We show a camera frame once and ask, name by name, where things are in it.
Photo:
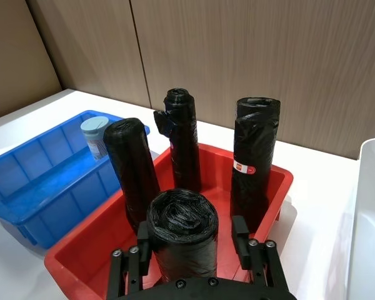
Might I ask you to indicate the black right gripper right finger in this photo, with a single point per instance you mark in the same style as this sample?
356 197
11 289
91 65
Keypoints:
256 262

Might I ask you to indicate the blue plastic bin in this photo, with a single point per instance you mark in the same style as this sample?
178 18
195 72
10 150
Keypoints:
43 184

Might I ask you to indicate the red plastic bin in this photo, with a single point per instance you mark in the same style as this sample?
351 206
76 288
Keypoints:
90 250

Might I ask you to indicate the white plastic bin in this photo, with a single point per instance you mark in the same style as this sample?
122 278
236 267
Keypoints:
370 225

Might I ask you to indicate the black bag roll, red label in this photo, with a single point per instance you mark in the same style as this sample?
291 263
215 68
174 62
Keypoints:
253 162

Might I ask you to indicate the black bag roll, loose flap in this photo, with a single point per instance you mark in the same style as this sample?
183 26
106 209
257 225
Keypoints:
182 140

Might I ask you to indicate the black bag roll, crinkled top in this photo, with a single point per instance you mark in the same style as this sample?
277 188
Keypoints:
182 237

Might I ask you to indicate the pale blue lidded jar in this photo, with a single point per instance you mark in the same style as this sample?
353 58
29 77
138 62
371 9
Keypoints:
94 137

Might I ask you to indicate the black bag roll, smooth top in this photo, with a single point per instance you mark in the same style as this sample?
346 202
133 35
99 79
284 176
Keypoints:
132 175

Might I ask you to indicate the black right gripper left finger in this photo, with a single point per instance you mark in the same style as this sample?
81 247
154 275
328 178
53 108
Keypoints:
134 265

